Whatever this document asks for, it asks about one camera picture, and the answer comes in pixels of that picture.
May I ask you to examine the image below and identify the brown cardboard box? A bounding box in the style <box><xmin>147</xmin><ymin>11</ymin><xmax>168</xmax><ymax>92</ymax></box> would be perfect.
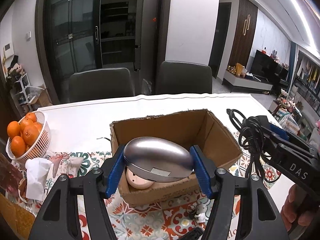
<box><xmin>110</xmin><ymin>109</ymin><xmax>242</xmax><ymax>206</ymax></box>

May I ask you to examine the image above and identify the orange fruit middle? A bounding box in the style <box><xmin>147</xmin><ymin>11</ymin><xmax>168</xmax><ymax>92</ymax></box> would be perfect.
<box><xmin>23</xmin><ymin>124</ymin><xmax>40</xmax><ymax>146</ymax></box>

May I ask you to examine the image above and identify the white figurine keychain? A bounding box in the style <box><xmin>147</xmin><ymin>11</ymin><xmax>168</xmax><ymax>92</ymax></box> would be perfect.
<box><xmin>187</xmin><ymin>204</ymin><xmax>207</xmax><ymax>224</ymax></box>

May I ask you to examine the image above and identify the dark dining chair left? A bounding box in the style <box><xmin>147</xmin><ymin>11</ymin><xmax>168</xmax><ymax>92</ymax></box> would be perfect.
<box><xmin>69</xmin><ymin>68</ymin><xmax>135</xmax><ymax>102</ymax></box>

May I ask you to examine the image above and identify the person's right hand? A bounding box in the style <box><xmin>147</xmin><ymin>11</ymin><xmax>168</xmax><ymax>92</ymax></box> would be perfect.
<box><xmin>280</xmin><ymin>184</ymin><xmax>320</xmax><ymax>231</ymax></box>

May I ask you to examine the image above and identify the dark wooden door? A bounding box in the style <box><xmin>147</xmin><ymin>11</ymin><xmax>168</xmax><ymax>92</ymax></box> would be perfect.
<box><xmin>228</xmin><ymin>0</ymin><xmax>258</xmax><ymax>67</ymax></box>

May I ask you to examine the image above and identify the orange fruit top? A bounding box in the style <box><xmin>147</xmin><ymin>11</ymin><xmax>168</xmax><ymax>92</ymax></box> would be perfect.
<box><xmin>25</xmin><ymin>112</ymin><xmax>37</xmax><ymax>122</ymax></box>

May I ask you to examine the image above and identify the floral fabric tissue cover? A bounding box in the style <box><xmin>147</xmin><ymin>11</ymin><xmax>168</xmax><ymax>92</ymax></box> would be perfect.
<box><xmin>47</xmin><ymin>153</ymin><xmax>84</xmax><ymax>181</ymax></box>

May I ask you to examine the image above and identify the pink round device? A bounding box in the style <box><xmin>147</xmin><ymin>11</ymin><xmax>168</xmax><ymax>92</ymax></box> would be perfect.
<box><xmin>126</xmin><ymin>169</ymin><xmax>154</xmax><ymax>190</ymax></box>

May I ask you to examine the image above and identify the woven straw box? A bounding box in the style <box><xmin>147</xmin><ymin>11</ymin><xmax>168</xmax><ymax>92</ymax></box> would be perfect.
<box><xmin>1</xmin><ymin>194</ymin><xmax>35</xmax><ymax>239</ymax></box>

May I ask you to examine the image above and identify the white shelf rack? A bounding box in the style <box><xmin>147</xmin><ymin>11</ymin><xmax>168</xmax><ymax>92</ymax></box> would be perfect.
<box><xmin>12</xmin><ymin>74</ymin><xmax>44</xmax><ymax>112</ymax></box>

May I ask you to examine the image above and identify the silver egg-shaped case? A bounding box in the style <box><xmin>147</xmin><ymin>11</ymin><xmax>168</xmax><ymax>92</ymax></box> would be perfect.
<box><xmin>123</xmin><ymin>137</ymin><xmax>194</xmax><ymax>183</ymax></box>

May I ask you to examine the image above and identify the orange fruit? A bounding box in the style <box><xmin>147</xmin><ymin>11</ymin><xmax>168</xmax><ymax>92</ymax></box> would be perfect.
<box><xmin>23</xmin><ymin>124</ymin><xmax>40</xmax><ymax>146</ymax></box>
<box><xmin>10</xmin><ymin>135</ymin><xmax>26</xmax><ymax>158</ymax></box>
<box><xmin>7</xmin><ymin>121</ymin><xmax>21</xmax><ymax>139</ymax></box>
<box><xmin>25</xmin><ymin>112</ymin><xmax>37</xmax><ymax>122</ymax></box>

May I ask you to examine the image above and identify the black television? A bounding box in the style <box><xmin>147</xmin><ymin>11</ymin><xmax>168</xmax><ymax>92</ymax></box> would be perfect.
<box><xmin>250</xmin><ymin>50</ymin><xmax>289</xmax><ymax>86</ymax></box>

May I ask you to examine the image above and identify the white tv console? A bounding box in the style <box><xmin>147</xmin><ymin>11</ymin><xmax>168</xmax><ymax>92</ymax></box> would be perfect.
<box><xmin>222</xmin><ymin>71</ymin><xmax>273</xmax><ymax>94</ymax></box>

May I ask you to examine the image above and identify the orange fruit front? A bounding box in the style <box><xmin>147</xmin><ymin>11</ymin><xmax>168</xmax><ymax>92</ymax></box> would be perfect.
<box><xmin>10</xmin><ymin>135</ymin><xmax>26</xmax><ymax>158</ymax></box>

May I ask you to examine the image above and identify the black clip gadget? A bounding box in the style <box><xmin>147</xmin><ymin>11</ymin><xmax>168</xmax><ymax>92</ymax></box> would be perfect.
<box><xmin>179</xmin><ymin>227</ymin><xmax>204</xmax><ymax>240</ymax></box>

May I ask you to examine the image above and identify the dark dining chair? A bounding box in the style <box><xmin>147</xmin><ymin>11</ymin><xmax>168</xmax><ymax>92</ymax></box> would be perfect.
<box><xmin>69</xmin><ymin>68</ymin><xmax>135</xmax><ymax>102</ymax></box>
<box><xmin>155</xmin><ymin>61</ymin><xmax>212</xmax><ymax>95</ymax></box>

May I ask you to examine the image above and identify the black power cable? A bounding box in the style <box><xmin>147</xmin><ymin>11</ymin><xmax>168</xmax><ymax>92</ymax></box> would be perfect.
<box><xmin>226</xmin><ymin>108</ymin><xmax>282</xmax><ymax>183</ymax></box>

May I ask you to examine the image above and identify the white tissue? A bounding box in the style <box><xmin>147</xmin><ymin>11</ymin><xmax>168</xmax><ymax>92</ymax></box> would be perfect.
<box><xmin>25</xmin><ymin>158</ymin><xmax>52</xmax><ymax>201</ymax></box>

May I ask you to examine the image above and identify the white fruit basket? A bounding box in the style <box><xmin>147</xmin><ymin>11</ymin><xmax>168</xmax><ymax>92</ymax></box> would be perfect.
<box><xmin>6</xmin><ymin>111</ymin><xmax>51</xmax><ymax>165</ymax></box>

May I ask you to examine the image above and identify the dark dining chair right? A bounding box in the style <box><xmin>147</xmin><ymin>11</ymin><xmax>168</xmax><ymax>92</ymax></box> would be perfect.
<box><xmin>155</xmin><ymin>61</ymin><xmax>212</xmax><ymax>95</ymax></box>

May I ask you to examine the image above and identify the orange fruit left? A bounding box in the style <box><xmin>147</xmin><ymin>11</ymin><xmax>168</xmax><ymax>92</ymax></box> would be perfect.
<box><xmin>7</xmin><ymin>121</ymin><xmax>21</xmax><ymax>139</ymax></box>

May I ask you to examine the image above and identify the glass sliding door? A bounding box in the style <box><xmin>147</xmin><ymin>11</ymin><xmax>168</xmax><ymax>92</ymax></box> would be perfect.
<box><xmin>35</xmin><ymin>0</ymin><xmax>170</xmax><ymax>104</ymax></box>

